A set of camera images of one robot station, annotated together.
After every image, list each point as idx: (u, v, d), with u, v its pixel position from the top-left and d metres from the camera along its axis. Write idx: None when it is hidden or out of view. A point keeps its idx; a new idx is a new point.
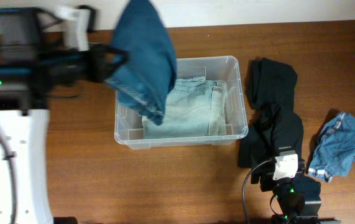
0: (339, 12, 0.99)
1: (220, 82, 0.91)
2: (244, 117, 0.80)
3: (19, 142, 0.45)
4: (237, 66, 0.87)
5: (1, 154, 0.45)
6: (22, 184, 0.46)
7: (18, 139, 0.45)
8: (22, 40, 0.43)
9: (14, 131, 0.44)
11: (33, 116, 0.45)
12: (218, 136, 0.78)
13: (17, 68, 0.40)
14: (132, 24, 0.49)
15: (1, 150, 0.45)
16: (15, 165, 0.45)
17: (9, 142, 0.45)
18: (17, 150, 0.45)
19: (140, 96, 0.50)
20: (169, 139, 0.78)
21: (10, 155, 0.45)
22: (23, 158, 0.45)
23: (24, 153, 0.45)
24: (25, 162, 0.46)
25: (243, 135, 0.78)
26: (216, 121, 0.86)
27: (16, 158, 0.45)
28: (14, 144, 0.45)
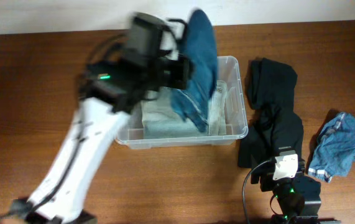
0: (339, 12, 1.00)
1: (220, 82, 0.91)
2: (244, 117, 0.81)
3: (92, 132, 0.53)
4: (237, 66, 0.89)
5: (76, 135, 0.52)
6: (77, 166, 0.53)
7: (96, 129, 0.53)
8: (137, 49, 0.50)
9: (96, 123, 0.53)
11: (111, 119, 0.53)
12: (217, 136, 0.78)
13: (128, 76, 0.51)
14: (199, 42, 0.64)
15: (81, 126, 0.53)
16: (85, 142, 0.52)
17: (87, 127, 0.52)
18: (92, 132, 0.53)
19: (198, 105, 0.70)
20: (170, 139, 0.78)
21: (84, 137, 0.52)
22: (91, 144, 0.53)
23: (96, 139, 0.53)
24: (91, 149, 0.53)
25: (243, 135, 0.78)
26: (216, 121, 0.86)
27: (92, 137, 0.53)
28: (89, 131, 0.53)
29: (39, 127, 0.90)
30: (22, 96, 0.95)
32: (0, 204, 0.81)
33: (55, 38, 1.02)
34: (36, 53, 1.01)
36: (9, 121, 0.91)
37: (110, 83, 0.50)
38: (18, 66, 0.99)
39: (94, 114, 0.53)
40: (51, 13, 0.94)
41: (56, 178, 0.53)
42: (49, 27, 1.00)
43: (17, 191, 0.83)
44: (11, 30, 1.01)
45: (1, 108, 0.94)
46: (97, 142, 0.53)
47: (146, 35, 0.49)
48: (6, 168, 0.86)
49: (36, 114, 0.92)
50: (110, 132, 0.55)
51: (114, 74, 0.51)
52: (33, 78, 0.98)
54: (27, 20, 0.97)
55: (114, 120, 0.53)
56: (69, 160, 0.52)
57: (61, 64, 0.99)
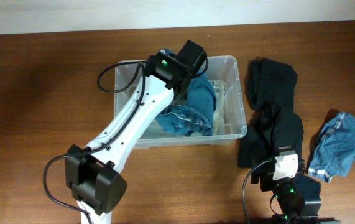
0: (339, 12, 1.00)
1: (218, 83, 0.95)
2: (243, 116, 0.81)
3: (119, 142, 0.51)
4: (236, 66, 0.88)
5: (98, 144, 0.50)
6: (133, 126, 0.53)
7: (123, 139, 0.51)
8: (189, 60, 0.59)
9: (153, 92, 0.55)
11: (163, 94, 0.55)
12: (216, 136, 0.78)
13: (179, 66, 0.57)
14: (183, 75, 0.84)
15: (110, 134, 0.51)
16: (101, 160, 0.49)
17: (145, 94, 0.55)
18: (125, 132, 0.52)
19: (183, 116, 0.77)
20: (168, 139, 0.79)
21: (106, 147, 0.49)
22: (130, 133, 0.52)
23: (115, 155, 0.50)
24: (145, 115, 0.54)
25: (242, 135, 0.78)
26: (215, 121, 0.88)
27: (112, 150, 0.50)
28: (115, 140, 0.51)
29: (38, 126, 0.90)
30: (22, 96, 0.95)
32: (0, 204, 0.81)
33: (56, 38, 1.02)
34: (35, 53, 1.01)
36: (9, 121, 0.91)
37: (167, 70, 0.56)
38: (18, 66, 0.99)
39: (150, 87, 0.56)
40: (51, 13, 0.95)
41: (114, 125, 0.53)
42: (49, 26, 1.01)
43: (17, 191, 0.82)
44: (11, 29, 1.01)
45: (1, 108, 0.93)
46: (147, 112, 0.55)
47: (194, 53, 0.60)
48: (5, 168, 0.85)
49: (36, 114, 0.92)
50: (152, 113, 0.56)
51: (172, 63, 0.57)
52: (33, 79, 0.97)
54: (27, 19, 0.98)
55: (165, 95, 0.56)
56: (122, 126, 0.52)
57: (60, 63, 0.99)
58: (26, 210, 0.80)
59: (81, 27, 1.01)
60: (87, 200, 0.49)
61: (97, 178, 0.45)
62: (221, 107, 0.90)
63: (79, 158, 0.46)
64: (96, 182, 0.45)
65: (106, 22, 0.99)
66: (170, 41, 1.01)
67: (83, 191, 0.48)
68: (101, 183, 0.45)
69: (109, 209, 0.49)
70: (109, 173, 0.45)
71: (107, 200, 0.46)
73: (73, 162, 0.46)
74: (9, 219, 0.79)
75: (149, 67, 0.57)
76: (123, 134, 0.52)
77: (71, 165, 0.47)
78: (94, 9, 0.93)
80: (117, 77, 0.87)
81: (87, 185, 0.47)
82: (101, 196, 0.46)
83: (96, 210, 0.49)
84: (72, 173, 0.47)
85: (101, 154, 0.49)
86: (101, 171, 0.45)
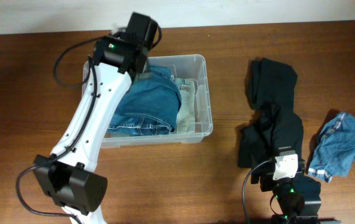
0: (338, 12, 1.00)
1: (188, 81, 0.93)
2: (209, 116, 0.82)
3: (82, 140, 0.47)
4: (204, 65, 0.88)
5: (63, 148, 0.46)
6: (95, 119, 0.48)
7: (87, 136, 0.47)
8: (138, 34, 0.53)
9: (106, 80, 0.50)
11: (117, 80, 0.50)
12: (183, 135, 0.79)
13: (129, 45, 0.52)
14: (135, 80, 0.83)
15: (73, 135, 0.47)
16: (70, 162, 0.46)
17: (99, 85, 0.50)
18: (87, 129, 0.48)
19: (132, 124, 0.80)
20: (134, 138, 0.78)
21: (71, 149, 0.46)
22: (93, 129, 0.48)
23: (83, 155, 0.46)
24: (107, 106, 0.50)
25: (208, 132, 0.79)
26: (184, 119, 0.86)
27: (79, 151, 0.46)
28: (79, 140, 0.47)
29: (38, 126, 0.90)
30: (22, 96, 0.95)
32: (0, 204, 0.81)
33: (55, 38, 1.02)
34: (35, 52, 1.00)
36: (8, 120, 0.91)
37: (116, 52, 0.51)
38: (17, 65, 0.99)
39: (102, 76, 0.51)
40: (51, 13, 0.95)
41: (74, 124, 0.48)
42: (48, 26, 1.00)
43: (16, 191, 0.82)
44: (10, 29, 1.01)
45: (1, 108, 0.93)
46: (106, 103, 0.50)
47: (143, 24, 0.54)
48: (5, 168, 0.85)
49: (36, 114, 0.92)
50: (111, 103, 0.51)
51: (120, 45, 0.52)
52: (33, 79, 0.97)
54: (26, 19, 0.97)
55: (120, 80, 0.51)
56: (82, 124, 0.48)
57: (59, 63, 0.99)
58: (26, 210, 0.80)
59: (81, 27, 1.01)
60: (70, 204, 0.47)
61: (70, 182, 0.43)
62: (191, 106, 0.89)
63: (47, 167, 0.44)
64: (71, 185, 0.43)
65: (106, 21, 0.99)
66: (170, 41, 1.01)
67: (63, 197, 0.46)
68: (76, 186, 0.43)
69: (95, 206, 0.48)
70: (81, 175, 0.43)
71: (88, 200, 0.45)
73: (42, 172, 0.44)
74: (8, 219, 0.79)
75: (96, 54, 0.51)
76: (86, 130, 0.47)
77: (41, 175, 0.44)
78: (94, 8, 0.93)
80: (86, 76, 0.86)
81: (64, 191, 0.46)
82: (80, 198, 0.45)
83: (82, 210, 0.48)
84: (46, 183, 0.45)
85: (69, 158, 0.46)
86: (72, 174, 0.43)
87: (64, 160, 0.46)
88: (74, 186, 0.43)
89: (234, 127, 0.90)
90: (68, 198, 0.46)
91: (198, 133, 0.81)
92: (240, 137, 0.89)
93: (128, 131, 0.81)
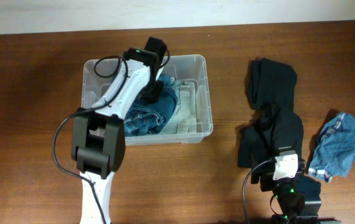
0: (338, 12, 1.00)
1: (188, 81, 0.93)
2: (209, 116, 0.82)
3: (117, 101, 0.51)
4: (204, 65, 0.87)
5: (101, 103, 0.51)
6: (127, 89, 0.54)
7: (120, 98, 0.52)
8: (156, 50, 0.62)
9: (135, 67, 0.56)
11: (143, 70, 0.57)
12: (183, 135, 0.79)
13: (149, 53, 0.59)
14: None
15: (107, 97, 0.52)
16: (104, 115, 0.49)
17: (130, 68, 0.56)
18: (121, 94, 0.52)
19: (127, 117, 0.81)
20: (133, 138, 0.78)
21: (108, 105, 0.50)
22: (126, 96, 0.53)
23: (118, 111, 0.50)
24: (136, 84, 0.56)
25: (208, 133, 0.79)
26: (184, 119, 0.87)
27: (114, 107, 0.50)
28: (114, 101, 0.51)
29: (38, 126, 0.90)
30: (22, 96, 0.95)
32: (0, 204, 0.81)
33: (55, 37, 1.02)
34: (35, 53, 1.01)
36: (8, 120, 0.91)
37: (140, 55, 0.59)
38: (17, 65, 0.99)
39: (132, 64, 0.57)
40: (51, 13, 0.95)
41: (109, 91, 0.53)
42: (48, 26, 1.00)
43: (16, 191, 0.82)
44: (10, 29, 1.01)
45: (1, 107, 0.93)
46: (136, 81, 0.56)
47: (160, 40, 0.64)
48: (5, 168, 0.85)
49: (36, 114, 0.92)
50: (139, 84, 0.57)
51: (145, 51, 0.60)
52: (33, 78, 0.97)
54: (26, 19, 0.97)
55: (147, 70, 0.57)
56: (117, 91, 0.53)
57: (59, 63, 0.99)
58: (26, 210, 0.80)
59: (81, 27, 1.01)
60: (93, 164, 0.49)
61: (106, 129, 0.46)
62: (192, 106, 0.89)
63: (85, 116, 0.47)
64: (105, 133, 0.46)
65: (106, 21, 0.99)
66: (170, 41, 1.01)
67: (89, 155, 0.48)
68: (109, 135, 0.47)
69: (115, 169, 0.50)
70: (115, 122, 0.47)
71: (115, 153, 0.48)
73: (79, 119, 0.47)
74: (8, 219, 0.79)
75: (127, 54, 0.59)
76: (120, 95, 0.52)
77: (78, 124, 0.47)
78: (94, 8, 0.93)
80: (86, 76, 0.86)
81: (92, 148, 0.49)
82: (109, 150, 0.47)
83: (104, 170, 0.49)
84: (78, 135, 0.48)
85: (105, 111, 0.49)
86: (108, 122, 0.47)
87: (99, 112, 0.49)
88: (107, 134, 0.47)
89: (234, 127, 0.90)
90: (94, 155, 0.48)
91: (198, 133, 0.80)
92: (240, 137, 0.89)
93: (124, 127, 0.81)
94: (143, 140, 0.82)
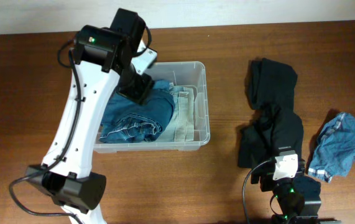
0: (338, 12, 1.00)
1: (188, 88, 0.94)
2: (207, 124, 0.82)
3: (73, 148, 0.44)
4: (204, 72, 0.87)
5: (54, 158, 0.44)
6: (82, 124, 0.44)
7: (76, 144, 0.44)
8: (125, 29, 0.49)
9: (89, 84, 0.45)
11: (102, 80, 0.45)
12: (179, 143, 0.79)
13: (110, 38, 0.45)
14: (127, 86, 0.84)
15: (61, 143, 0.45)
16: (63, 173, 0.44)
17: (83, 91, 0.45)
18: (76, 134, 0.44)
19: (121, 126, 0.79)
20: (130, 144, 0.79)
21: (62, 159, 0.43)
22: (82, 135, 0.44)
23: (74, 163, 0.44)
24: (92, 111, 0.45)
25: (206, 141, 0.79)
26: (182, 126, 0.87)
27: (69, 160, 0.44)
28: (69, 149, 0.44)
29: (38, 126, 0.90)
30: (22, 96, 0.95)
32: (0, 204, 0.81)
33: (55, 38, 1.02)
34: (35, 53, 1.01)
36: (9, 120, 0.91)
37: (97, 45, 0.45)
38: (17, 65, 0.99)
39: (86, 77, 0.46)
40: (51, 13, 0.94)
41: (61, 132, 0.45)
42: (48, 26, 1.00)
43: (17, 191, 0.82)
44: (10, 29, 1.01)
45: (1, 108, 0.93)
46: (92, 107, 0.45)
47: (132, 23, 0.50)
48: (6, 168, 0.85)
49: (36, 114, 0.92)
50: (101, 103, 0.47)
51: (102, 36, 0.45)
52: (33, 78, 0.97)
54: (25, 19, 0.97)
55: (106, 81, 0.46)
56: (69, 131, 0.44)
57: (59, 63, 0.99)
58: (26, 210, 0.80)
59: (81, 27, 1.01)
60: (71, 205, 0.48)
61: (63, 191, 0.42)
62: (189, 113, 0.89)
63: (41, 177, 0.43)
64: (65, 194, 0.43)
65: (106, 21, 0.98)
66: (170, 42, 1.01)
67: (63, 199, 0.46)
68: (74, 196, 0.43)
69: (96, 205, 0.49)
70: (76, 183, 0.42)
71: (87, 204, 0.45)
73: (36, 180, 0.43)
74: (8, 220, 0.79)
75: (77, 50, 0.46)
76: (75, 137, 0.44)
77: (37, 184, 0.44)
78: (94, 9, 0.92)
80: None
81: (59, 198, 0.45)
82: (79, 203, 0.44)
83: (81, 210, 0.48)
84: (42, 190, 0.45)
85: (61, 165, 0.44)
86: (65, 182, 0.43)
87: (56, 170, 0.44)
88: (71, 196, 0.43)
89: (234, 127, 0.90)
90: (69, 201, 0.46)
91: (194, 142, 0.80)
92: (240, 137, 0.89)
93: (119, 136, 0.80)
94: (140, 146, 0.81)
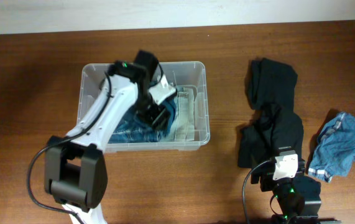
0: (338, 12, 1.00)
1: (188, 88, 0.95)
2: (207, 124, 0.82)
3: (97, 127, 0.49)
4: (204, 72, 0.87)
5: (78, 131, 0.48)
6: (107, 112, 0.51)
7: (101, 124, 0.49)
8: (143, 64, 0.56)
9: (120, 86, 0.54)
11: (129, 88, 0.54)
12: (179, 142, 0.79)
13: (138, 67, 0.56)
14: None
15: (87, 122, 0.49)
16: (82, 145, 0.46)
17: (113, 89, 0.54)
18: (101, 119, 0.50)
19: (122, 129, 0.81)
20: (130, 144, 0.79)
21: (86, 132, 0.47)
22: (106, 120, 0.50)
23: (96, 138, 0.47)
24: (117, 107, 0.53)
25: (206, 141, 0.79)
26: (182, 126, 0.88)
27: (92, 135, 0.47)
28: (94, 127, 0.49)
29: (38, 126, 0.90)
30: (22, 96, 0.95)
32: (0, 203, 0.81)
33: (55, 37, 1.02)
34: (35, 52, 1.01)
36: (9, 120, 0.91)
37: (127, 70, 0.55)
38: (17, 65, 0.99)
39: (116, 83, 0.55)
40: (51, 13, 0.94)
41: (87, 116, 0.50)
42: (48, 25, 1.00)
43: (17, 191, 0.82)
44: (10, 29, 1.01)
45: (1, 108, 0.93)
46: (118, 104, 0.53)
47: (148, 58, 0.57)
48: (6, 168, 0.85)
49: (36, 114, 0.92)
50: (124, 104, 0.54)
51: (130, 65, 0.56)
52: (33, 79, 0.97)
54: (25, 19, 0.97)
55: (131, 89, 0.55)
56: (97, 116, 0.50)
57: (59, 63, 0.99)
58: (26, 210, 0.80)
59: (81, 27, 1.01)
60: (69, 200, 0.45)
61: (81, 161, 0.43)
62: (190, 113, 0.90)
63: (61, 146, 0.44)
64: (81, 166, 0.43)
65: (106, 21, 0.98)
66: (170, 41, 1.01)
67: (65, 188, 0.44)
68: (87, 172, 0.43)
69: (96, 204, 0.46)
70: (94, 154, 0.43)
71: (93, 187, 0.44)
73: (55, 150, 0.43)
74: (8, 219, 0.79)
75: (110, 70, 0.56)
76: (101, 120, 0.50)
77: (51, 155, 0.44)
78: (94, 8, 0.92)
80: (84, 80, 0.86)
81: (67, 182, 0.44)
82: (86, 184, 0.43)
83: (82, 206, 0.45)
84: (51, 167, 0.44)
85: (82, 137, 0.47)
86: (84, 152, 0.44)
87: (76, 142, 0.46)
88: (84, 171, 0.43)
89: (234, 127, 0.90)
90: (73, 190, 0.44)
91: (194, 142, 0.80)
92: (240, 137, 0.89)
93: (121, 138, 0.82)
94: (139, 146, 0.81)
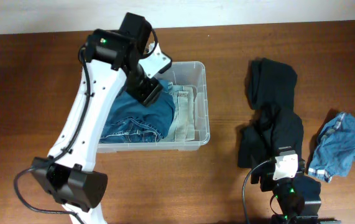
0: (338, 12, 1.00)
1: (188, 87, 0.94)
2: (207, 124, 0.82)
3: (78, 142, 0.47)
4: (204, 72, 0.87)
5: (59, 150, 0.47)
6: (89, 119, 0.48)
7: (82, 137, 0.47)
8: (132, 32, 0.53)
9: (99, 80, 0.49)
11: (110, 78, 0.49)
12: (179, 142, 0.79)
13: (122, 40, 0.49)
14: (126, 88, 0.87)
15: (68, 136, 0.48)
16: (67, 165, 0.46)
17: (92, 86, 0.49)
18: (82, 129, 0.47)
19: (121, 130, 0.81)
20: (130, 144, 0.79)
21: (68, 151, 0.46)
22: (88, 130, 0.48)
23: (79, 156, 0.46)
24: (99, 105, 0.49)
25: (206, 141, 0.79)
26: (182, 126, 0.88)
27: (74, 153, 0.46)
28: (76, 141, 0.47)
29: (38, 126, 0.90)
30: (22, 96, 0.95)
32: (0, 204, 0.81)
33: (55, 38, 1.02)
34: (35, 53, 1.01)
36: (10, 121, 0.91)
37: (109, 48, 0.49)
38: (17, 65, 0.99)
39: (95, 74, 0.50)
40: (51, 13, 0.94)
41: (70, 124, 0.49)
42: (48, 26, 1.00)
43: (17, 191, 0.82)
44: (10, 29, 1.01)
45: (2, 109, 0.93)
46: (101, 104, 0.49)
47: (136, 23, 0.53)
48: (6, 168, 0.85)
49: (36, 114, 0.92)
50: (109, 98, 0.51)
51: (113, 38, 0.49)
52: (33, 79, 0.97)
54: (25, 19, 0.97)
55: (114, 78, 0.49)
56: (78, 124, 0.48)
57: (59, 64, 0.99)
58: (26, 210, 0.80)
59: (81, 27, 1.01)
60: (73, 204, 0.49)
61: (69, 183, 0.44)
62: (189, 112, 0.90)
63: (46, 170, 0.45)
64: (69, 186, 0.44)
65: (106, 21, 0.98)
66: (170, 42, 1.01)
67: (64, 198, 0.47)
68: (78, 191, 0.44)
69: (97, 203, 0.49)
70: (78, 175, 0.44)
71: (90, 199, 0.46)
73: (41, 173, 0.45)
74: (8, 219, 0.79)
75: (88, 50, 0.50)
76: (82, 131, 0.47)
77: (41, 178, 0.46)
78: (94, 8, 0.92)
80: None
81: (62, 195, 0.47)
82: (81, 198, 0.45)
83: (83, 210, 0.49)
84: (45, 185, 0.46)
85: (66, 156, 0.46)
86: (70, 175, 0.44)
87: (61, 163, 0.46)
88: (74, 190, 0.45)
89: (234, 127, 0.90)
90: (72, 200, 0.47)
91: (194, 142, 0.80)
92: (240, 137, 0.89)
93: (120, 140, 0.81)
94: (139, 146, 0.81)
